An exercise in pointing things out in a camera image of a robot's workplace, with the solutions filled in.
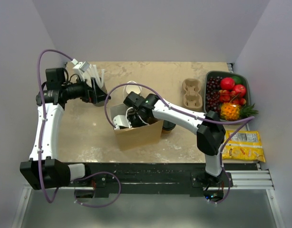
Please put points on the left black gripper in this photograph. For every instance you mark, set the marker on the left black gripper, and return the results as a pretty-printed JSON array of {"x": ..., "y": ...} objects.
[{"x": 88, "y": 93}]

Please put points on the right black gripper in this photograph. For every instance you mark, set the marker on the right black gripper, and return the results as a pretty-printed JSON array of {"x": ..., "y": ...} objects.
[{"x": 130, "y": 118}]

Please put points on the brown paper bag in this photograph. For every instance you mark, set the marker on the brown paper bag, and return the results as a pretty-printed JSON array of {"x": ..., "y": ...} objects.
[{"x": 131, "y": 138}]

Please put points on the brown paper coffee cup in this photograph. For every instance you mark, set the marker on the brown paper coffee cup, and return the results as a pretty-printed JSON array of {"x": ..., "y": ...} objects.
[{"x": 133, "y": 88}]

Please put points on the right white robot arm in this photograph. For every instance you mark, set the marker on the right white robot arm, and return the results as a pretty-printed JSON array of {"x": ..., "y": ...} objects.
[{"x": 208, "y": 129}]

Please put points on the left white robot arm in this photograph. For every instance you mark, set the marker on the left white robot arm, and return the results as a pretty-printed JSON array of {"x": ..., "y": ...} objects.
[{"x": 43, "y": 169}]

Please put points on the grey straw holder tin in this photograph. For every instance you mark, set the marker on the grey straw holder tin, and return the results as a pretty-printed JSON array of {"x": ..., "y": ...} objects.
[{"x": 100, "y": 96}]

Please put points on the cardboard cup carrier tray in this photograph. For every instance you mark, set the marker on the cardboard cup carrier tray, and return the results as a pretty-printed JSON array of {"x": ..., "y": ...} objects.
[{"x": 192, "y": 99}]

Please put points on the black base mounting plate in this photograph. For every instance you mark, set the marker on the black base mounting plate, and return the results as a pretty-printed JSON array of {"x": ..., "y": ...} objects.
[{"x": 150, "y": 178}]

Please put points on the dark red grapes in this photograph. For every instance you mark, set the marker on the dark red grapes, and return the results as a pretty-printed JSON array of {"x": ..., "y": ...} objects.
[{"x": 212, "y": 95}]

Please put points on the red yellow cherries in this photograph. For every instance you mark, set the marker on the red yellow cherries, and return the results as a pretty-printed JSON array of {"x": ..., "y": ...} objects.
[{"x": 226, "y": 96}]

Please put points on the red apple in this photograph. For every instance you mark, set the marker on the red apple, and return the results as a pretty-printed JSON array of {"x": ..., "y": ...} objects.
[
  {"x": 227, "y": 83},
  {"x": 239, "y": 90}
]

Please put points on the green lime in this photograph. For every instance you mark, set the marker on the green lime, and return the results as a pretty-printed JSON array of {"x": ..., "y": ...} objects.
[{"x": 238, "y": 80}]

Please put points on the yellow snack packet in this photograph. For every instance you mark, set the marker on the yellow snack packet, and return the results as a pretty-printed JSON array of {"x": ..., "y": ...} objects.
[{"x": 245, "y": 146}]

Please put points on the grey fruit tray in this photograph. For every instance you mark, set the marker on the grey fruit tray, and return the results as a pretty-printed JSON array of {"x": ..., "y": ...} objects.
[{"x": 224, "y": 75}]

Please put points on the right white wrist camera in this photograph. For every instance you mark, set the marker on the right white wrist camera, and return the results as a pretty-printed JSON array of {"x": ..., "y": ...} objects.
[{"x": 121, "y": 122}]

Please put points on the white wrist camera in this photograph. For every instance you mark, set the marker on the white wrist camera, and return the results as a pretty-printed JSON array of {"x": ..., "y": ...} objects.
[
  {"x": 121, "y": 122},
  {"x": 80, "y": 68}
]

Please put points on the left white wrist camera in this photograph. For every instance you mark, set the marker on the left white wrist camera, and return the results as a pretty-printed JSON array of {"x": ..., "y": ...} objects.
[{"x": 80, "y": 68}]

